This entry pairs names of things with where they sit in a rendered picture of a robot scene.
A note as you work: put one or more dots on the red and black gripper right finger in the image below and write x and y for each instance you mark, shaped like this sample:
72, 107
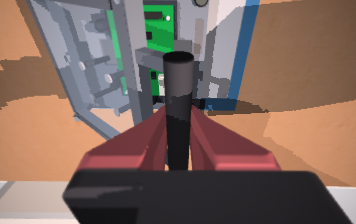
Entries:
224, 149

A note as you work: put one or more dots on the green circuit board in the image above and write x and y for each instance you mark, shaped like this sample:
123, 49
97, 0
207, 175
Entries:
160, 36

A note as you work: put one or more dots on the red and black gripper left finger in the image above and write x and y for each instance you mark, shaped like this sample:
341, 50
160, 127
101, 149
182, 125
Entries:
133, 148

